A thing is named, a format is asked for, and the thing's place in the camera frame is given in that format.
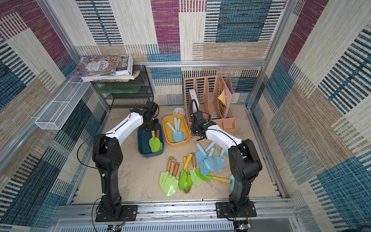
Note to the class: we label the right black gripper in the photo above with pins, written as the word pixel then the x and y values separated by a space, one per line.
pixel 198 127

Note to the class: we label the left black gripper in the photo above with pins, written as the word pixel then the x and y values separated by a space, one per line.
pixel 155 127

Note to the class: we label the green shovel yellow handle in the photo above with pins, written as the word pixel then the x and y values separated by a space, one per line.
pixel 155 143
pixel 185 182
pixel 209 177

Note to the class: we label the green shovel wooden handle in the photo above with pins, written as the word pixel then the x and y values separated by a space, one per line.
pixel 172 184
pixel 165 174
pixel 195 179
pixel 158 136
pixel 169 175

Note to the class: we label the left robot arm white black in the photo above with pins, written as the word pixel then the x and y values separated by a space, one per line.
pixel 107 155

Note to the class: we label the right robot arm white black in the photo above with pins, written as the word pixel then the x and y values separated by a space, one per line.
pixel 245 163

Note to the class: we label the yellow storage tray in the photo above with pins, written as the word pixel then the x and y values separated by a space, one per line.
pixel 169 129

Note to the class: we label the white box in organizer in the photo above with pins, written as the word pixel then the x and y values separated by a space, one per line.
pixel 194 102

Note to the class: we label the dark teal storage tray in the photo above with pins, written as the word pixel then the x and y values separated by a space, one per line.
pixel 143 142

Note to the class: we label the white alarm clock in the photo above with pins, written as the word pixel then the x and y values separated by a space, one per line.
pixel 179 111

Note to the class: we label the pink desk file organizer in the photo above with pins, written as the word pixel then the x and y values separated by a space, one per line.
pixel 208 90

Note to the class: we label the pink folder with yellow paper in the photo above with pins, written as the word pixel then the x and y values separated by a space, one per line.
pixel 226 92

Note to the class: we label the stack of white books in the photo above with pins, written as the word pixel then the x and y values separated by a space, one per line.
pixel 124 72

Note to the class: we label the colorful picture book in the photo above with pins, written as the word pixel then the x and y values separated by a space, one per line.
pixel 96 66

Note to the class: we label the black wire shelf rack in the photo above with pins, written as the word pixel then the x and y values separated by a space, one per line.
pixel 126 93

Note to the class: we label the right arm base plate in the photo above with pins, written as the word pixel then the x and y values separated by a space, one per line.
pixel 227 211

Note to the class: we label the white wire mesh basket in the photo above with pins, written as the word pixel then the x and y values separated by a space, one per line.
pixel 61 107

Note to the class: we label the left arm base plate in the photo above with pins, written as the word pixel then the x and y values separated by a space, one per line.
pixel 122 213

